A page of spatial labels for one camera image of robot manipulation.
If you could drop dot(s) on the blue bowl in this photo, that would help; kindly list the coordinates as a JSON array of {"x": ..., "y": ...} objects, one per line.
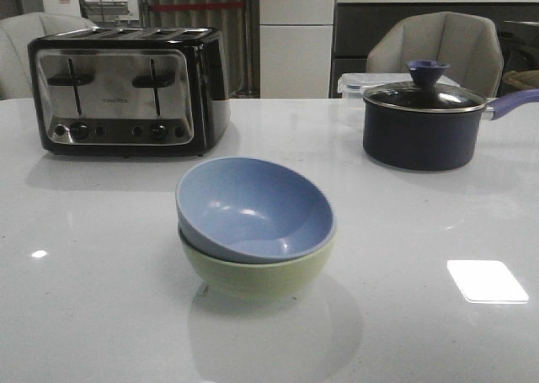
[{"x": 248, "y": 210}]

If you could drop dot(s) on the green bowl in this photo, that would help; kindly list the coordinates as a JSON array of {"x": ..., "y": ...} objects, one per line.
[{"x": 257, "y": 282}]

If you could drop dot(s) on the clear plastic food container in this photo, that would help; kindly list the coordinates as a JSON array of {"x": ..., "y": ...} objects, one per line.
[{"x": 352, "y": 85}]

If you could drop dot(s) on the dark blue saucepan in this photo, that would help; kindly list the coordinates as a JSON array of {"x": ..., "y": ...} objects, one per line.
[{"x": 431, "y": 142}]

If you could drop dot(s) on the white refrigerator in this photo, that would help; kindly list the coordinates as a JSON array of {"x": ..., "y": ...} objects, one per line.
[{"x": 295, "y": 41}]

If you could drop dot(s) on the black and chrome toaster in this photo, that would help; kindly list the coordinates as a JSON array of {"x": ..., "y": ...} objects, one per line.
[{"x": 148, "y": 92}]

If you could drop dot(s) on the glass pot lid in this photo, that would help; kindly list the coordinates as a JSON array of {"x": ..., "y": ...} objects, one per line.
[{"x": 424, "y": 93}]

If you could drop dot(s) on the red barrier belt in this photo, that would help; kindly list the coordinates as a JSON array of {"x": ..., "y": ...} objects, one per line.
[{"x": 195, "y": 6}]

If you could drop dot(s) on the grey kitchen counter cabinet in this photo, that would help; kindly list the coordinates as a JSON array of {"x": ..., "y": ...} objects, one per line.
[{"x": 360, "y": 24}]

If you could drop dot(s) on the beige chair right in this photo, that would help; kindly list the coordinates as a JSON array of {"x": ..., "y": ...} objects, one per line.
[{"x": 468, "y": 43}]

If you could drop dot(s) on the beige chair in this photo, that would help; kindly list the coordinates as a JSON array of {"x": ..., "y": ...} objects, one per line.
[
  {"x": 16, "y": 33},
  {"x": 468, "y": 43}
]

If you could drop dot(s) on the beige chair left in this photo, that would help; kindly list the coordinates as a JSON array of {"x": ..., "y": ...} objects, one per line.
[{"x": 16, "y": 33}]

